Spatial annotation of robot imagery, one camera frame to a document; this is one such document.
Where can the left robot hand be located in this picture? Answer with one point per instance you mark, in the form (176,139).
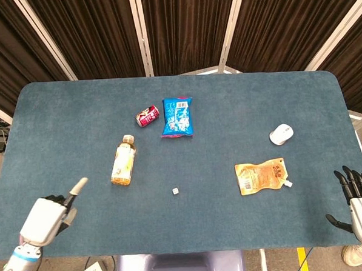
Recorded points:
(42,220)

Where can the small white die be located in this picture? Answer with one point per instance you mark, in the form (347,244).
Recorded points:
(175,191)

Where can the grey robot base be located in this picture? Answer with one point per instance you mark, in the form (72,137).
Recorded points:
(180,266)

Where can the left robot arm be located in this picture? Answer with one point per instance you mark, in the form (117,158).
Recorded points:
(16,267)

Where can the white sneaker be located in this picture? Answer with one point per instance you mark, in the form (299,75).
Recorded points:
(354,254)

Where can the yellow tea bottle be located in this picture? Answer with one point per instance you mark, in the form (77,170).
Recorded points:
(124,161)

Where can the orange spout pouch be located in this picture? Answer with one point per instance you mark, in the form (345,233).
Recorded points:
(260,176)

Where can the white computer mouse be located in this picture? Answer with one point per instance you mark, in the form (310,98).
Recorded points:
(281,134)

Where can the red drink can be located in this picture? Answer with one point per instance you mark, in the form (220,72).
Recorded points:
(147,116)

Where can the blue felt table mat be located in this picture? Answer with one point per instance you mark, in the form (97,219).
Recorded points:
(181,141)

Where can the blue snack bag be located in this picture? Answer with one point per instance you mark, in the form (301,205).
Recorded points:
(178,117)

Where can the brown pleated curtain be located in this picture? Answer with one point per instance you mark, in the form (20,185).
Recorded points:
(184,26)

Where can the white partition frame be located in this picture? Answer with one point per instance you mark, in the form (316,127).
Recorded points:
(142,34)

